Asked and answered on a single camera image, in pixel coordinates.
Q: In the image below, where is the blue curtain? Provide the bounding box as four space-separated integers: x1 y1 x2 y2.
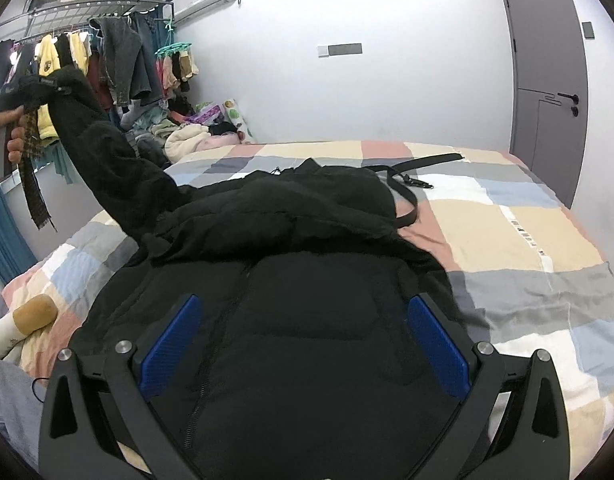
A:
0 184 38 288

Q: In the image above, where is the green clip hanger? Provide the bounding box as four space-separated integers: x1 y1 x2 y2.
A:
154 18 194 59

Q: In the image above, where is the grey door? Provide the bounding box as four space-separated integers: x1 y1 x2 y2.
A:
496 0 588 209

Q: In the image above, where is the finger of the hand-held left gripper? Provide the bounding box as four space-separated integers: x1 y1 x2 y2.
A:
0 74 72 113

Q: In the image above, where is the brown plaid scarf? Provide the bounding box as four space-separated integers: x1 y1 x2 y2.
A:
16 104 58 233

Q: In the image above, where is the person's left hand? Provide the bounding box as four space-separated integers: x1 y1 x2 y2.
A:
0 109 34 167

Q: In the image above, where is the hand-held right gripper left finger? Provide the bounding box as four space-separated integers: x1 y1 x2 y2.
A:
38 293 208 480

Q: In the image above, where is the dark grey hanging jacket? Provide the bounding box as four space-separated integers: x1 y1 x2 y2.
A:
89 16 166 107

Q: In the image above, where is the cream and tan plush toy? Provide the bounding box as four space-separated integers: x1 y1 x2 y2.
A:
0 294 58 362

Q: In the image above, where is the row of hanging clothes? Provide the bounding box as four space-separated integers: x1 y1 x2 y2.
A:
0 30 118 111

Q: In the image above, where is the metal clothes rack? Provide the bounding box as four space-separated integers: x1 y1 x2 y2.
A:
0 0 176 63

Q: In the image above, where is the grey wall panel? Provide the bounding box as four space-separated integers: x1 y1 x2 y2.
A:
317 42 363 57

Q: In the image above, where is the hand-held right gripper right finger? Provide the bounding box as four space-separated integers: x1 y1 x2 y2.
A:
406 292 571 480

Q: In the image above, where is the person's grey trouser leg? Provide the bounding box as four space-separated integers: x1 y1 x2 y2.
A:
0 359 48 476

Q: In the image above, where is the yellow hanging shirt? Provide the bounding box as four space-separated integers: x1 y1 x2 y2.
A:
34 34 64 142

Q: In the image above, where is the black belt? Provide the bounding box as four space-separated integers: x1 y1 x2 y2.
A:
361 152 462 229

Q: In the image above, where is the cream fleece garment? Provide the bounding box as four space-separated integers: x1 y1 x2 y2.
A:
164 124 211 164

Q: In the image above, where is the black puffer jacket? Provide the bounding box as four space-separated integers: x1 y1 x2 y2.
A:
48 66 472 480

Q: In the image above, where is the pile of mixed clothes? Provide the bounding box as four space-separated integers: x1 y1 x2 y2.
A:
109 95 240 163

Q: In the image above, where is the pastel checked bed sheet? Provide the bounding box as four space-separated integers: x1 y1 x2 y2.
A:
0 140 614 480

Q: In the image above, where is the white spotted pillow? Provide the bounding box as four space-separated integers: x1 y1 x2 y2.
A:
221 98 256 144

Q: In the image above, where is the white air conditioner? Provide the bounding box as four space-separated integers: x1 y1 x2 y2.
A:
176 0 239 20

